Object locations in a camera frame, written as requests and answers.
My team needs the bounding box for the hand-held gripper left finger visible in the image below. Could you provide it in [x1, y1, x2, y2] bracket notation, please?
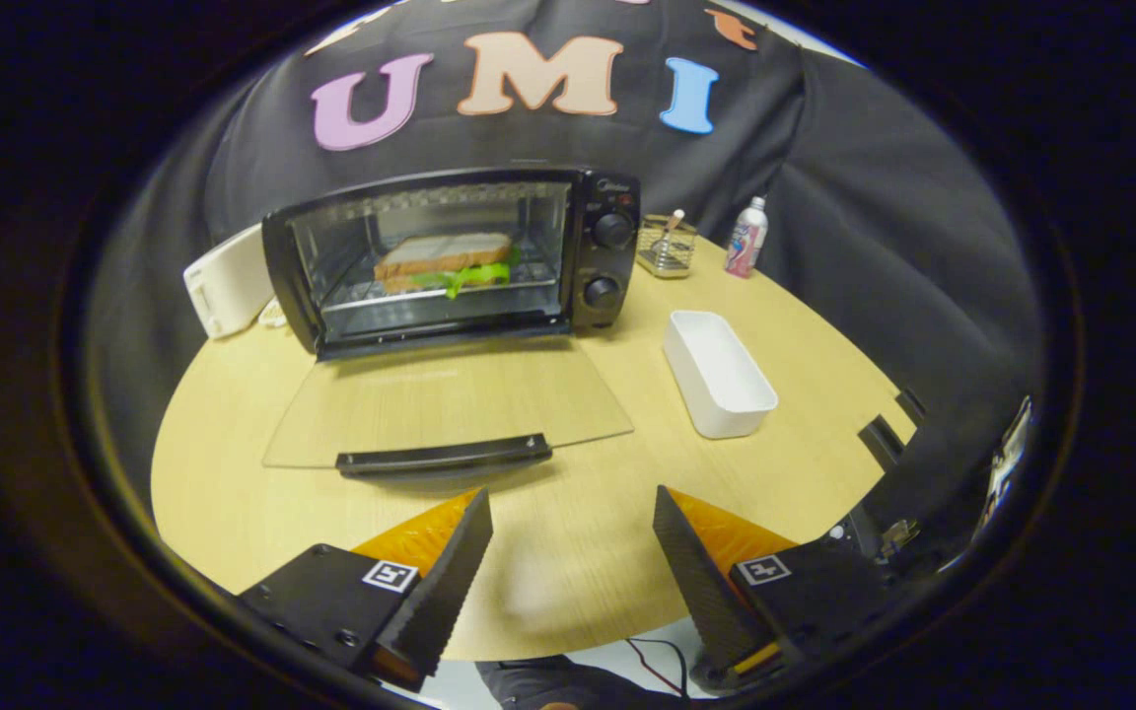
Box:
[238, 487, 494, 693]

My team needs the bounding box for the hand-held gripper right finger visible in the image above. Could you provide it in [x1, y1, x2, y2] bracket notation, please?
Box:
[653, 484, 889, 683]

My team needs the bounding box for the sandwich with green lettuce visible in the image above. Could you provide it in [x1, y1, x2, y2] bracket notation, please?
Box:
[374, 232, 521, 300]

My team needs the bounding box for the black toaster oven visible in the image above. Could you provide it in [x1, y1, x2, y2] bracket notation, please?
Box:
[261, 166, 642, 481]

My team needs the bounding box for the white pop-up toaster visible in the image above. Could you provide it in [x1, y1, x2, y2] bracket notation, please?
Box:
[183, 224, 276, 341]

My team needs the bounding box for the person's dark clothing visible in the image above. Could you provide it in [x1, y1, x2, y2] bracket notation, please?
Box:
[476, 655, 689, 710]

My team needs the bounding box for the white rectangular plastic container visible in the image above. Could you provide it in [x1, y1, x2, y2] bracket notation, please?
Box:
[663, 310, 780, 440]

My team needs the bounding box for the pink and white bottle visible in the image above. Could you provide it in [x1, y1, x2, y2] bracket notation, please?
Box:
[724, 195, 769, 280]

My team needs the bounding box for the black backdrop cloth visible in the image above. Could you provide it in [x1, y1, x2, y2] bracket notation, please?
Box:
[85, 0, 1047, 593]

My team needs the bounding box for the thin red cable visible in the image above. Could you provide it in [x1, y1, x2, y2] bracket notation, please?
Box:
[625, 638, 693, 700]

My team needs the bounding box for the small wire basket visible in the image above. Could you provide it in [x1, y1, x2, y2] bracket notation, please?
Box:
[636, 210, 699, 280]

